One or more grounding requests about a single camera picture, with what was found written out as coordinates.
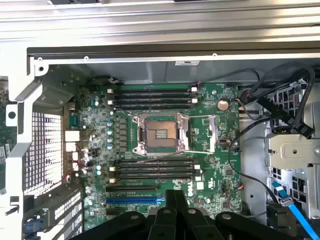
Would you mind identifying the RAM slot with white latches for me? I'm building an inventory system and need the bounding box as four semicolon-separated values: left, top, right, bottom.
109;174;202;183
106;87;200;95
109;163;201;171
106;98;200;105

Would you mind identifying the perforated metal drive cage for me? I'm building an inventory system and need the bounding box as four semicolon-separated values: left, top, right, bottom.
269;81;310;133

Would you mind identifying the blue expansion slot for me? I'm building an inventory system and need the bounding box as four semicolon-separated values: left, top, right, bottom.
105;196;166;205

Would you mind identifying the thick black looped wire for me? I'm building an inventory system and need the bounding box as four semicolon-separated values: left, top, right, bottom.
239;62;316;141

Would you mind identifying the long curved black wire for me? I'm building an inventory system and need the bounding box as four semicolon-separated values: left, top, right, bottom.
228;117;278;201

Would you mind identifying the blue SATA wire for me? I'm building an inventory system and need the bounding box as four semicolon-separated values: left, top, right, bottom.
271;181;320;240

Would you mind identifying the silver black PC case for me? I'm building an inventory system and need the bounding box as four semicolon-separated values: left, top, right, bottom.
0;41;320;240

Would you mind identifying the round coin battery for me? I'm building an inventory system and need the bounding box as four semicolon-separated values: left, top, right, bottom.
216;98;230;112

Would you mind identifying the metal CPU socket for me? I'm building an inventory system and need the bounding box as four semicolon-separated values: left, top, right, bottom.
132;113;190;157

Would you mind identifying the black flat connector wire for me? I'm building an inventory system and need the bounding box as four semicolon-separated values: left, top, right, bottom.
257;97;315;140

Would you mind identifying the silver metal disk bay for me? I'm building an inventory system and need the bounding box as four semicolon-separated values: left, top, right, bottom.
264;133;320;168

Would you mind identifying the green Dell motherboard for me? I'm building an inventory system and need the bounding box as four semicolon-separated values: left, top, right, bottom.
66;83;242;231

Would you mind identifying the thin black wire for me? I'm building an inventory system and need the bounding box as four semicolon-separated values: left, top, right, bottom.
197;68;262;86

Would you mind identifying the long black expansion slot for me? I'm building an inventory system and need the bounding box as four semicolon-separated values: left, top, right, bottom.
105;184;161;193

